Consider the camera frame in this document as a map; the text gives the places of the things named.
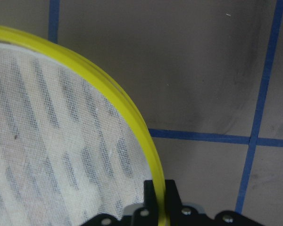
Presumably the yellow top steamer layer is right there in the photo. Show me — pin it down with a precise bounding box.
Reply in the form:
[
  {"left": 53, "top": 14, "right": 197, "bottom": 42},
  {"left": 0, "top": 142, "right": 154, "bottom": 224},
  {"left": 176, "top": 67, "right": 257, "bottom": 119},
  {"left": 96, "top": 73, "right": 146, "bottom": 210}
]
[{"left": 0, "top": 26, "right": 166, "bottom": 226}]

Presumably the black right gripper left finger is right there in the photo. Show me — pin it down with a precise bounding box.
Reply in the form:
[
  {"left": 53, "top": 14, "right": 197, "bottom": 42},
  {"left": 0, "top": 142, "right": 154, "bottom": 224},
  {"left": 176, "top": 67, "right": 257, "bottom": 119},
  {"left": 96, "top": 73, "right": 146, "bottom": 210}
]
[{"left": 83, "top": 180, "right": 158, "bottom": 226}]

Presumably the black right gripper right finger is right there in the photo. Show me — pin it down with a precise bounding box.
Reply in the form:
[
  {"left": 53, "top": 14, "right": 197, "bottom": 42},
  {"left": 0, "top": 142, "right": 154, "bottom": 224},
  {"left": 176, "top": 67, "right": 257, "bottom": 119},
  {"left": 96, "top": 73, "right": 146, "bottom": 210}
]
[{"left": 165, "top": 180, "right": 261, "bottom": 226}]

